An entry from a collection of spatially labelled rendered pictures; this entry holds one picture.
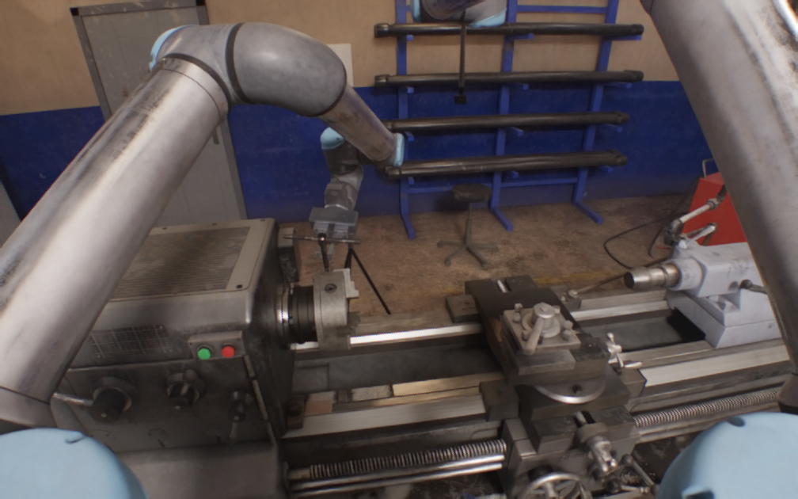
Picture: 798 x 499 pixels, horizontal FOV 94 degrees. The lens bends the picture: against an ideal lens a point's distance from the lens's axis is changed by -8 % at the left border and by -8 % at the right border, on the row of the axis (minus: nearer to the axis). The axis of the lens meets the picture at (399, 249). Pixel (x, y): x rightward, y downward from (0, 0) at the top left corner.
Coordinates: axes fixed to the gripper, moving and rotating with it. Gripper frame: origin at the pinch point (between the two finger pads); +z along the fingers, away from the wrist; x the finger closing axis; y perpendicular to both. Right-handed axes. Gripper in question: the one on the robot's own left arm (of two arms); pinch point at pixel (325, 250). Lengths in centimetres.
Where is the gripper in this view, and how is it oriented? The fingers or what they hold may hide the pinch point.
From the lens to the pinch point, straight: 110.1
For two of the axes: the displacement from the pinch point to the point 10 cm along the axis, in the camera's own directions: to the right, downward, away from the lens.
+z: -1.2, 7.8, -6.2
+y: -0.2, 6.2, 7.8
